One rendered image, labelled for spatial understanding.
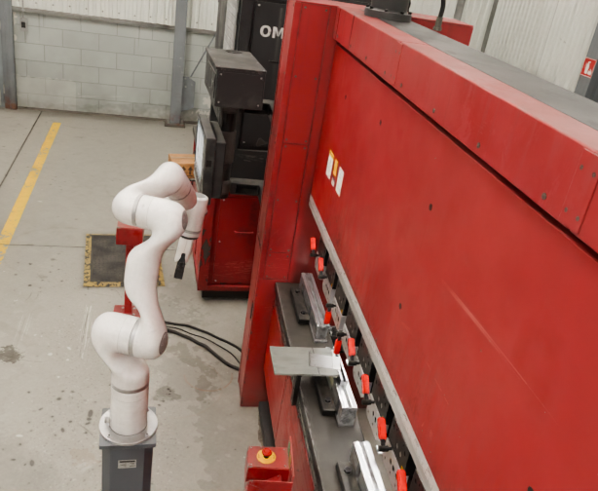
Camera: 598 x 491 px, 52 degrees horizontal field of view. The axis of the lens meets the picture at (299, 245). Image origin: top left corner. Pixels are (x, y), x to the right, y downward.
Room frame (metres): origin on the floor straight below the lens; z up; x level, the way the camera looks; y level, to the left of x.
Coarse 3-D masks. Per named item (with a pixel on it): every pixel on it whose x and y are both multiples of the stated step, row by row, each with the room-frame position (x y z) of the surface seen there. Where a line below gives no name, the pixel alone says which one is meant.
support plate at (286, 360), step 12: (276, 348) 2.15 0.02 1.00; (288, 348) 2.16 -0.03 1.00; (300, 348) 2.18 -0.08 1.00; (324, 348) 2.20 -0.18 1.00; (276, 360) 2.06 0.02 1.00; (288, 360) 2.07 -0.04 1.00; (300, 360) 2.09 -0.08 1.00; (276, 372) 1.99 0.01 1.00; (288, 372) 2.00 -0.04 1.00; (300, 372) 2.01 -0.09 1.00; (312, 372) 2.02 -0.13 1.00; (324, 372) 2.04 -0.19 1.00; (336, 372) 2.05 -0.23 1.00
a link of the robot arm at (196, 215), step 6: (198, 198) 2.08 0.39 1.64; (204, 198) 2.10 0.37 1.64; (198, 204) 2.07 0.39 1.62; (204, 204) 2.08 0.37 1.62; (186, 210) 2.07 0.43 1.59; (192, 210) 2.06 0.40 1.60; (198, 210) 2.07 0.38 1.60; (204, 210) 2.09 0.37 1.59; (192, 216) 2.06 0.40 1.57; (198, 216) 2.07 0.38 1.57; (204, 216) 2.10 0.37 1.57; (192, 222) 2.06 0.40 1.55; (198, 222) 2.07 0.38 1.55; (186, 228) 2.06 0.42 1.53; (192, 228) 2.06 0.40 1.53; (198, 228) 2.07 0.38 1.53
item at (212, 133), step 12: (204, 120) 3.26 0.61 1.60; (204, 132) 3.06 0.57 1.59; (216, 132) 3.15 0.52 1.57; (204, 144) 3.00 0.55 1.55; (216, 144) 2.99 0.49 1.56; (204, 156) 2.98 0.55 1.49; (216, 156) 2.99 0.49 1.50; (204, 168) 2.95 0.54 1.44; (216, 168) 2.99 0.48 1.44; (204, 180) 2.95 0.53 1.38; (216, 180) 3.00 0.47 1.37; (204, 192) 2.95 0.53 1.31; (216, 192) 3.00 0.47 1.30
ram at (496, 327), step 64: (384, 128) 2.05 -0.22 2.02; (320, 192) 2.74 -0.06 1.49; (384, 192) 1.92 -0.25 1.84; (448, 192) 1.48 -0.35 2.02; (512, 192) 1.20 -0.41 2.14; (384, 256) 1.79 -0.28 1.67; (448, 256) 1.39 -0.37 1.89; (512, 256) 1.13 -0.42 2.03; (576, 256) 0.96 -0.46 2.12; (384, 320) 1.67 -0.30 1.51; (448, 320) 1.30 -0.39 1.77; (512, 320) 1.07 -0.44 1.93; (576, 320) 0.91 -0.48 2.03; (384, 384) 1.56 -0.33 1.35; (448, 384) 1.21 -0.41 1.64; (512, 384) 1.00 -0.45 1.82; (576, 384) 0.85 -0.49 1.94; (448, 448) 1.13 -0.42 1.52; (512, 448) 0.93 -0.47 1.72; (576, 448) 0.80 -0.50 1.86
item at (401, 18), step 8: (376, 0) 2.69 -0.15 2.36; (384, 0) 2.67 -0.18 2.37; (392, 0) 2.66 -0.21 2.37; (400, 0) 2.67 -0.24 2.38; (408, 0) 2.70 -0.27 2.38; (368, 8) 2.69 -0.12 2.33; (376, 8) 2.68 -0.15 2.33; (384, 8) 2.66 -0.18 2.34; (392, 8) 2.66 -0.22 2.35; (400, 8) 2.67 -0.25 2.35; (440, 8) 2.55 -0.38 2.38; (368, 16) 2.68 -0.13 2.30; (376, 16) 2.65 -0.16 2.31; (384, 16) 2.64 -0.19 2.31; (392, 16) 2.64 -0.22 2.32; (400, 16) 2.65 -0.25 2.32; (408, 16) 2.68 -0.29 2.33; (440, 16) 2.54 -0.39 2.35; (440, 24) 2.54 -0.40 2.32
